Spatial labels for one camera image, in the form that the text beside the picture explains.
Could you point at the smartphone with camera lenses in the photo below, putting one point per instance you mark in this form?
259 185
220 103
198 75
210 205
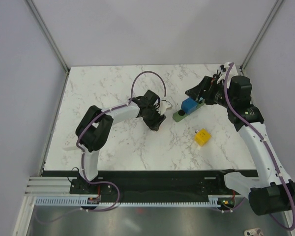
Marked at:
253 232

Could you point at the yellow plug cube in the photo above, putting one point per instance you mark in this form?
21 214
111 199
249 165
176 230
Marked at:
201 137

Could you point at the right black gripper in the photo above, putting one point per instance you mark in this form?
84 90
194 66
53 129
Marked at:
206 83

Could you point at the left aluminium frame post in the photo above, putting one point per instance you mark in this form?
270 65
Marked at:
47 34

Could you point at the white angled socket block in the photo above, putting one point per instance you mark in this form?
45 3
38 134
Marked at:
70 143

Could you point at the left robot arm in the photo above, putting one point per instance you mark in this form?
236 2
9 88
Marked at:
94 128

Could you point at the white slotted cable duct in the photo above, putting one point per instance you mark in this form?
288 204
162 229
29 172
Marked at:
86 201

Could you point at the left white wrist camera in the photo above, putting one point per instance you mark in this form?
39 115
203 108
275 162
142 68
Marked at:
164 107

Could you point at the right aluminium frame post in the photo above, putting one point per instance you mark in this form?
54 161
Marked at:
263 30

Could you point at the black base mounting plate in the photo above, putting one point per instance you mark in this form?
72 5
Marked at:
154 186

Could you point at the green power strip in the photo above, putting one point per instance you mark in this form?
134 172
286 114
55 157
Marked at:
180 114

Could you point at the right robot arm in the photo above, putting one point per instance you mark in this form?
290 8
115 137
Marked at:
274 191

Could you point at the aluminium frame post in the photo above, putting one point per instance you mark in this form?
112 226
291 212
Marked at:
263 30
47 34

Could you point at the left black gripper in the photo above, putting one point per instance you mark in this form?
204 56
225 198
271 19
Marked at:
155 124

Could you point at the blue plug cube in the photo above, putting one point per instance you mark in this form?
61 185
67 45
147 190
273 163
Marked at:
189 106

